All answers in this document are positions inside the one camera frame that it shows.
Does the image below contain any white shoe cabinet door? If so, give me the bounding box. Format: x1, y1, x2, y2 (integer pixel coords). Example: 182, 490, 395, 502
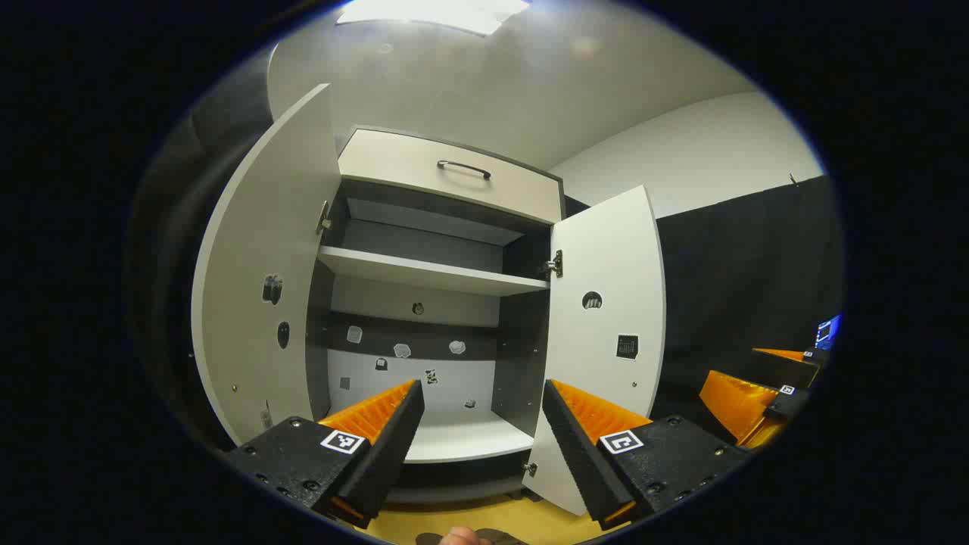
522, 184, 667, 517
191, 83, 343, 447

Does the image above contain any white cabinet shelf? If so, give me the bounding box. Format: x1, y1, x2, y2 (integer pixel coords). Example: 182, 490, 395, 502
403, 411, 535, 464
318, 246, 550, 297

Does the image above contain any black drawer handle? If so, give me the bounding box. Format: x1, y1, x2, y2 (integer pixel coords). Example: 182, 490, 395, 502
437, 160, 492, 181

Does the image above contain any ceiling light panel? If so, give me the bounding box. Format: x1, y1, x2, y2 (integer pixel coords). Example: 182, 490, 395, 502
337, 0, 531, 37

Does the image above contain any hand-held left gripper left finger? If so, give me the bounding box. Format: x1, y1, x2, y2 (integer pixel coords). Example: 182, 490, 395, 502
226, 378, 426, 529

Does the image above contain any white cabinet drawer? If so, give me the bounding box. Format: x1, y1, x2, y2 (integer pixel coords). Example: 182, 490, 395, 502
338, 129, 565, 226

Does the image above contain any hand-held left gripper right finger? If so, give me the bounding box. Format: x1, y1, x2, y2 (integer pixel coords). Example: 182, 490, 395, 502
542, 378, 750, 531

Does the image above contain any white and grey shoe cabinet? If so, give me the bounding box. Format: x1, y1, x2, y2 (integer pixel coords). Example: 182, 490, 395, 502
305, 125, 569, 506

